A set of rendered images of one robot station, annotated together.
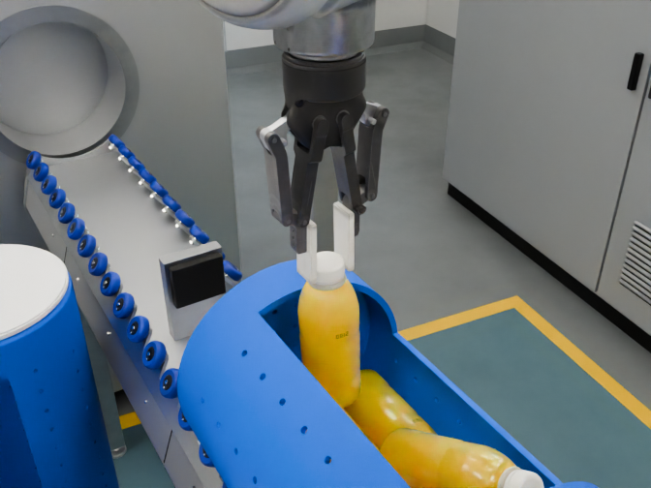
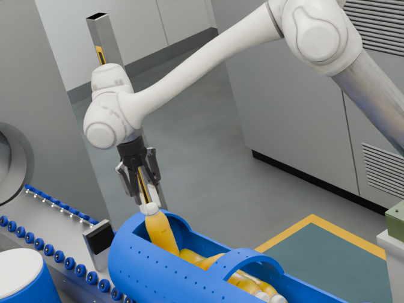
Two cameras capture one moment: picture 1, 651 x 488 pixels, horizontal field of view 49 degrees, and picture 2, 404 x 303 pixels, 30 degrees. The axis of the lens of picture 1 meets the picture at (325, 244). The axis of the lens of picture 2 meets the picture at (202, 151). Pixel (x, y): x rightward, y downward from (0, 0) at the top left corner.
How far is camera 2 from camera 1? 142 cm
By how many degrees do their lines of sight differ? 6
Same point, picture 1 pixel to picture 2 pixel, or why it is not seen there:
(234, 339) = (125, 244)
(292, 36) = not seen: hidden behind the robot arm
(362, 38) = (138, 132)
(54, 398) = not seen: outside the picture
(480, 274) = (285, 207)
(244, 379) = (133, 255)
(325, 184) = not seen: hidden behind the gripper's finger
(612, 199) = (345, 133)
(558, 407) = (347, 275)
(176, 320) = (97, 261)
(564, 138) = (306, 101)
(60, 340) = (47, 284)
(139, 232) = (61, 231)
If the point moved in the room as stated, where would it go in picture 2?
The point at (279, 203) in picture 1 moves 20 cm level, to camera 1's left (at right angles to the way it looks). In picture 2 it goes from (127, 190) to (58, 210)
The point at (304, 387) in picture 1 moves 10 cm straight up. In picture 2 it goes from (154, 249) to (144, 220)
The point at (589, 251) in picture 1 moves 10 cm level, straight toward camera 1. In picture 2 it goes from (346, 169) to (344, 179)
